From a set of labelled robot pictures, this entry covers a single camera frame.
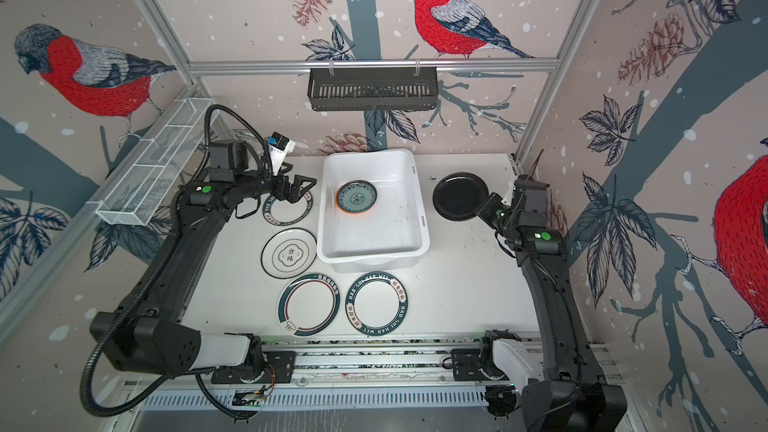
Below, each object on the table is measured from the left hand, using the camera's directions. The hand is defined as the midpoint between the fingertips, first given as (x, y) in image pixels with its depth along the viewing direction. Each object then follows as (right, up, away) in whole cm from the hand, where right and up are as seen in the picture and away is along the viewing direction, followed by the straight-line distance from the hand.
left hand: (299, 171), depth 74 cm
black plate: (+42, -7, +6) cm, 43 cm away
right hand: (+45, -8, +2) cm, 46 cm away
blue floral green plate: (+11, -8, +33) cm, 36 cm away
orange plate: (+7, -13, +30) cm, 33 cm away
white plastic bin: (+16, -15, +30) cm, 37 cm away
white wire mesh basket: (-39, -6, -3) cm, 40 cm away
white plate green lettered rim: (+19, -38, +10) cm, 43 cm away
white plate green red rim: (-2, -39, +13) cm, 41 cm away
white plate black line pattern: (-10, -26, +21) cm, 35 cm away
